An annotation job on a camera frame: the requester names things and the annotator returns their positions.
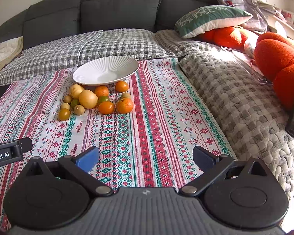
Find yellow orange small citrus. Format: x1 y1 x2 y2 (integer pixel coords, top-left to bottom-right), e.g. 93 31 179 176
58 109 71 121

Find large yellow grapefruit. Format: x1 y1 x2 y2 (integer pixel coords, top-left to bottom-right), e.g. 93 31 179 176
78 89 98 109

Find orange mandarin back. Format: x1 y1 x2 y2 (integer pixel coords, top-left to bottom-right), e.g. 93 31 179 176
115 81 129 93

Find small tan fruit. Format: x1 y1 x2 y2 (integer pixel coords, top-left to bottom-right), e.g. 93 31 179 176
60 102 71 110
120 92 132 99

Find grey backpack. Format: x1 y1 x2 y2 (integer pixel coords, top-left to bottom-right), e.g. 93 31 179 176
218 0 268 33

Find mandarin with stem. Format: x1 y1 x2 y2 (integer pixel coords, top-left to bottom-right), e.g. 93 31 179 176
116 98 134 114

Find grey checkered quilt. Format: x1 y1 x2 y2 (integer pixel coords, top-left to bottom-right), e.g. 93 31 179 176
0 29 294 197

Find green small citrus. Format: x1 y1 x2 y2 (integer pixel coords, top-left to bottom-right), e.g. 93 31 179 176
70 99 80 109

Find small brown longan fruit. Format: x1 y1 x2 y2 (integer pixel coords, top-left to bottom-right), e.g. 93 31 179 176
64 95 73 105

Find white ribbed plate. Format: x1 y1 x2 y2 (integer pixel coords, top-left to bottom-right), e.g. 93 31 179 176
73 56 140 86

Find green lime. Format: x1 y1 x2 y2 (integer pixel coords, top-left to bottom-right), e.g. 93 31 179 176
98 96 110 104

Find patterned red green tablecloth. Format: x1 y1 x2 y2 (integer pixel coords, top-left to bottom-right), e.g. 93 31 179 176
0 58 234 229

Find small tan fruit back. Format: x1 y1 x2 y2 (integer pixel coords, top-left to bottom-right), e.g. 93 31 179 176
120 92 132 99

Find green white snowflake pillow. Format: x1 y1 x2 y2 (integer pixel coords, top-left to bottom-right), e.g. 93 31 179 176
174 5 252 39

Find dark grey sofa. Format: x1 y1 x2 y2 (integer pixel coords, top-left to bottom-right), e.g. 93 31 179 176
0 0 218 49

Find orange mandarin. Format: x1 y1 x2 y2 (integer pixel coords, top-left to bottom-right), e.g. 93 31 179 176
115 81 129 93
94 85 109 98
98 101 114 115

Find white bookshelf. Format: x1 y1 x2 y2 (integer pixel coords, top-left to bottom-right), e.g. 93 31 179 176
245 0 294 40

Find orange fuzzy pumpkin cushion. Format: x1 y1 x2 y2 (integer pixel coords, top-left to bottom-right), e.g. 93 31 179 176
195 27 258 50

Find white blanket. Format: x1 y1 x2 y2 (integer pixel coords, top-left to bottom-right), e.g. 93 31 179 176
0 36 23 71

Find yellow pear fruit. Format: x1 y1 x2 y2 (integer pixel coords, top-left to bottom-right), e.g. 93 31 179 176
69 84 85 99

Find brown round fruit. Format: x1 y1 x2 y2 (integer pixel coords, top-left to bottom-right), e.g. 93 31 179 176
74 105 85 116

